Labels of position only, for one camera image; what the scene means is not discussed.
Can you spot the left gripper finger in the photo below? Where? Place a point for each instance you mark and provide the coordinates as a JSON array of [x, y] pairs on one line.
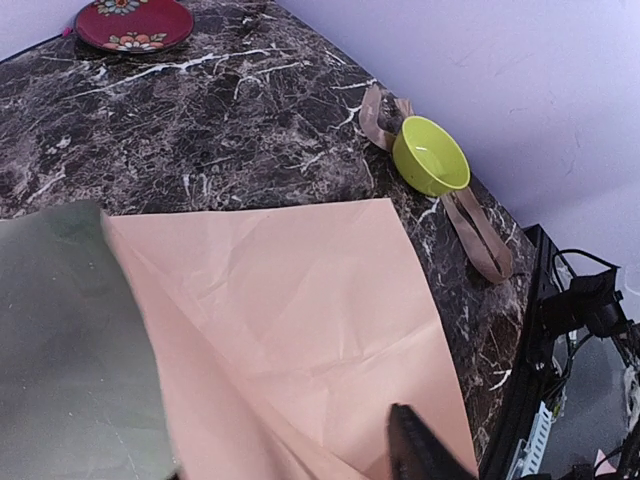
[[415, 452]]

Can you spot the green and pink wrapping paper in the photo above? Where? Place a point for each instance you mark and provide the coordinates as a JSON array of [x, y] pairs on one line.
[[265, 344]]

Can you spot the black front table rail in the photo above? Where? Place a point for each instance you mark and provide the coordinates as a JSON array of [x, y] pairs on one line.
[[523, 390]]

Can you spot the white slotted cable duct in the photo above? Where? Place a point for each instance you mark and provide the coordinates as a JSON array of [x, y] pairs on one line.
[[530, 452]]

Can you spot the tan ribbon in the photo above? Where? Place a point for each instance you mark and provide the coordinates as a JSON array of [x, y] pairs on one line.
[[483, 246]]

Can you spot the red floral plate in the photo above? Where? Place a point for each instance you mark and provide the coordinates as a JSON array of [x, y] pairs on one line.
[[134, 26]]

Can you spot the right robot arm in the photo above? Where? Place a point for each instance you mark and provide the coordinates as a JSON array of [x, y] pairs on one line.
[[593, 388]]

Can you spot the lime green plastic bowl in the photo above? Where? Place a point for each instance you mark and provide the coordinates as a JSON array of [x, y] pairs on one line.
[[429, 159]]

